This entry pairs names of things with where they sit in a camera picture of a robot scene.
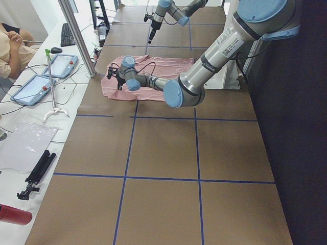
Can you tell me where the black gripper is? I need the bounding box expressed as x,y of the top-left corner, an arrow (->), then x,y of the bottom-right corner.
148,20 -> 161,43
116,76 -> 125,90

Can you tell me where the pink Snoopy t-shirt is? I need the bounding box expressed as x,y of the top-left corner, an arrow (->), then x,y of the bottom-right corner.
101,55 -> 194,102

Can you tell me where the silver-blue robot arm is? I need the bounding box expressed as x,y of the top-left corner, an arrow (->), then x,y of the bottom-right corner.
144,0 -> 207,44
115,1 -> 302,108

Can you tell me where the grey power adapter box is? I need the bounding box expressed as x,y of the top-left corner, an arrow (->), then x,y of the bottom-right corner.
98,26 -> 107,42

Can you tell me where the far blue teach pendant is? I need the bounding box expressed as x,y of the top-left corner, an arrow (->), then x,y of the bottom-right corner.
48,54 -> 78,79

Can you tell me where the blue teach pendant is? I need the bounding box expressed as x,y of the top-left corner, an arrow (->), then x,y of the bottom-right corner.
48,54 -> 78,79
10,75 -> 51,106

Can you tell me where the black keyboard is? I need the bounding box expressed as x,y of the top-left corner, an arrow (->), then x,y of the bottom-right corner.
60,23 -> 75,47

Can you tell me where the black computer mouse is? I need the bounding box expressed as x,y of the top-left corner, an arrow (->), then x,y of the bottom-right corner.
50,47 -> 62,54

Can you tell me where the silver reacher grabber tool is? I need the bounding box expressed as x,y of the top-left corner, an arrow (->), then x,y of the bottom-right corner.
42,49 -> 70,125

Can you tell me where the near blue teach pendant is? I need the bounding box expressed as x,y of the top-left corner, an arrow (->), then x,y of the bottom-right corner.
10,75 -> 51,106

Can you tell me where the seated person beige shirt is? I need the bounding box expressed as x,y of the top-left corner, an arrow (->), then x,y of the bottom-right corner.
1,23 -> 37,80

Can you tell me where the clear plastic bag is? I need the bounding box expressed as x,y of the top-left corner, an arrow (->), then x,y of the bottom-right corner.
1,121 -> 59,173

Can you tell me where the black folded tripod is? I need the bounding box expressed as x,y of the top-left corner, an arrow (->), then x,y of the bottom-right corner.
17,150 -> 56,201

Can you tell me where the red bottle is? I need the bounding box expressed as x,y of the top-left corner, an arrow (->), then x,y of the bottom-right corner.
1,204 -> 32,225

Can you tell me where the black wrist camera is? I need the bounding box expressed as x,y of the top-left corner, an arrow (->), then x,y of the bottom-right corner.
144,14 -> 153,22
107,66 -> 120,80

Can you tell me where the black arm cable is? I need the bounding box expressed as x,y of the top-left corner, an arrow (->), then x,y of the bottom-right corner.
135,62 -> 157,77

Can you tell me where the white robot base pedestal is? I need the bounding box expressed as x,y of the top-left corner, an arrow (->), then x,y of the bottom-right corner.
204,60 -> 240,90

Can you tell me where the aluminium frame post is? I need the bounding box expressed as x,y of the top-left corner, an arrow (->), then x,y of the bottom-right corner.
58,0 -> 96,78

